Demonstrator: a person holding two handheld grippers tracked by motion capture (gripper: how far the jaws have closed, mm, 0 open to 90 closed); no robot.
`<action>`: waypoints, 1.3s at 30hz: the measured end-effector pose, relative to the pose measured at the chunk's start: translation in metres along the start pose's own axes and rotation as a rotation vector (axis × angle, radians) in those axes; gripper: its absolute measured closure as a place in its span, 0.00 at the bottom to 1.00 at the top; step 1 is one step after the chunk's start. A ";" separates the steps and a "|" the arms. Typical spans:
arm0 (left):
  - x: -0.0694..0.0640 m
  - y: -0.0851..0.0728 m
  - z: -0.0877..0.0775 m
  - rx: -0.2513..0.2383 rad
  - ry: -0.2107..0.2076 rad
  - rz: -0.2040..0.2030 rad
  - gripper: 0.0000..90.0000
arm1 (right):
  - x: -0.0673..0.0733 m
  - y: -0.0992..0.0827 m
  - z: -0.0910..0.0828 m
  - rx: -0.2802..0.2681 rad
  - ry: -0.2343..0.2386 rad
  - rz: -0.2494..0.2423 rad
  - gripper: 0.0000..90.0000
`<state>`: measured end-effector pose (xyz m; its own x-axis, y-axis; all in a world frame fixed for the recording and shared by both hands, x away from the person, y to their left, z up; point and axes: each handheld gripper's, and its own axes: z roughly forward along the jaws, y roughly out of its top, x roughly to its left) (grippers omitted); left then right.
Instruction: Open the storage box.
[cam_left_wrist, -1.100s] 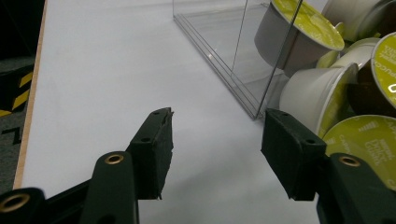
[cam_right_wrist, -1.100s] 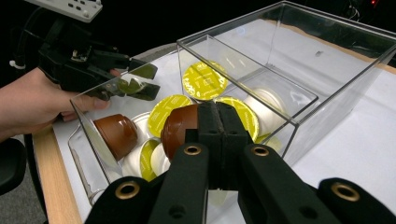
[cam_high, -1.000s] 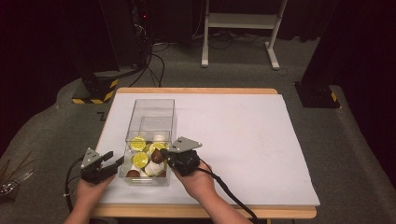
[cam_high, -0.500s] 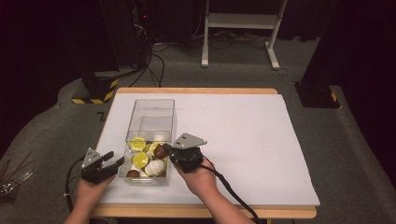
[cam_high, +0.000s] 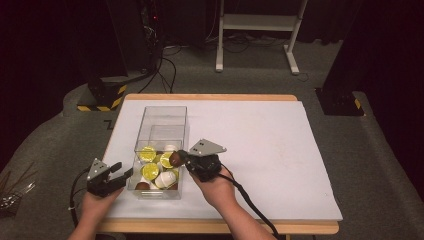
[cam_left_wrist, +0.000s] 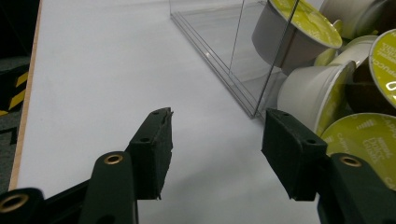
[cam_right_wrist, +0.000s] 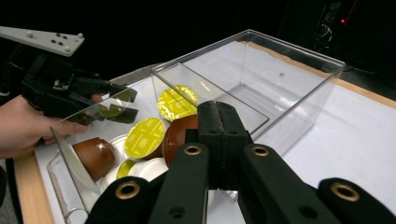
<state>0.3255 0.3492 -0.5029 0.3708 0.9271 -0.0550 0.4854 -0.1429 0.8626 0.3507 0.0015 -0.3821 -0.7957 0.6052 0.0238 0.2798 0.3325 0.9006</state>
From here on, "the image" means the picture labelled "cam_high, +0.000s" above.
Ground person's left hand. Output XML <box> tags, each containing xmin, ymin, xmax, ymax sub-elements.
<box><xmin>79</xmin><ymin>187</ymin><xmax>125</xmax><ymax>228</ymax></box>

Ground white table mat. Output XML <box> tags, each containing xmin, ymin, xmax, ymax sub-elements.
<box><xmin>105</xmin><ymin>99</ymin><xmax>344</xmax><ymax>222</ymax></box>

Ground black equipment column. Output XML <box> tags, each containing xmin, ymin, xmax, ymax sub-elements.
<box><xmin>105</xmin><ymin>0</ymin><xmax>164</xmax><ymax>73</ymax></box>

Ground clear plastic drawer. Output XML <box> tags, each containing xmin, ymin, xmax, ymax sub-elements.
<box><xmin>127</xmin><ymin>124</ymin><xmax>186</xmax><ymax>201</ymax></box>

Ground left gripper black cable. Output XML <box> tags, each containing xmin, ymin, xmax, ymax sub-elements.
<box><xmin>68</xmin><ymin>165</ymin><xmax>94</xmax><ymax>228</ymax></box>

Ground black floor cables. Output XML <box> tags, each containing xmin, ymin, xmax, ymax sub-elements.
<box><xmin>137</xmin><ymin>43</ymin><xmax>178</xmax><ymax>95</ymax></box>

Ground black stand with striped base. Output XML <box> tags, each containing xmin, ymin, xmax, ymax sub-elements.
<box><xmin>76</xmin><ymin>75</ymin><xmax>129</xmax><ymax>113</ymax></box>

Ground brown coffee capsule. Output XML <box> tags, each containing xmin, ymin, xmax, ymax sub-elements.
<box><xmin>168</xmin><ymin>150</ymin><xmax>185</xmax><ymax>168</ymax></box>

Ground black stand base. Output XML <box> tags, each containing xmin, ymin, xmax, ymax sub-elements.
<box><xmin>314</xmin><ymin>87</ymin><xmax>365</xmax><ymax>117</ymax></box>

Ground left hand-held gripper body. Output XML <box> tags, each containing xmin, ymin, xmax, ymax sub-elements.
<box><xmin>86</xmin><ymin>158</ymin><xmax>116</xmax><ymax>198</ymax></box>

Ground pile of coffee capsules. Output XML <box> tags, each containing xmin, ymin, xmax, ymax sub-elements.
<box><xmin>134</xmin><ymin>144</ymin><xmax>181</xmax><ymax>192</ymax></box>

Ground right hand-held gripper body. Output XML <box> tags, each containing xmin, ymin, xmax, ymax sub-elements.
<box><xmin>185</xmin><ymin>138</ymin><xmax>228</xmax><ymax>183</ymax></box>

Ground wooden table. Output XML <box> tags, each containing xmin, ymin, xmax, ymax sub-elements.
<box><xmin>94</xmin><ymin>93</ymin><xmax>340</xmax><ymax>235</ymax></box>

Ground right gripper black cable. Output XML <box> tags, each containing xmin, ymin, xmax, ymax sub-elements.
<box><xmin>216</xmin><ymin>162</ymin><xmax>282</xmax><ymax>240</ymax></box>

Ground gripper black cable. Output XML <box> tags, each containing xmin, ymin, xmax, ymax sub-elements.
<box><xmin>68</xmin><ymin>165</ymin><xmax>94</xmax><ymax>228</ymax></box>
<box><xmin>216</xmin><ymin>162</ymin><xmax>282</xmax><ymax>240</ymax></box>

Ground shiny metal rods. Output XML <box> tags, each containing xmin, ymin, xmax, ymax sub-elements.
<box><xmin>0</xmin><ymin>162</ymin><xmax>38</xmax><ymax>215</ymax></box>

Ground white metal stand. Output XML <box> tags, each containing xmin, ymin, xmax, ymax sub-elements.
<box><xmin>215</xmin><ymin>0</ymin><xmax>310</xmax><ymax>76</ymax></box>

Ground person's right hand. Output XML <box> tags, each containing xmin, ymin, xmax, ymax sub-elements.
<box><xmin>190</xmin><ymin>165</ymin><xmax>240</xmax><ymax>210</ymax></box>

